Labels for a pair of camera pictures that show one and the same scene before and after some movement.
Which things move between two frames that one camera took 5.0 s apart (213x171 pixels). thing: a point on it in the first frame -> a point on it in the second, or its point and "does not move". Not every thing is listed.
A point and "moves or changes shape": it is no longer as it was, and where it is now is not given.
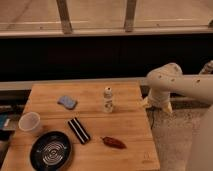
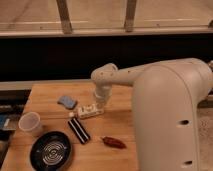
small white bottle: (108, 100) moves or changes shape
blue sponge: (68, 102) does not move
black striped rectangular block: (79, 130) does not move
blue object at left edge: (4, 121) does not move
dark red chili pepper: (113, 142) does not move
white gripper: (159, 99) -> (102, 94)
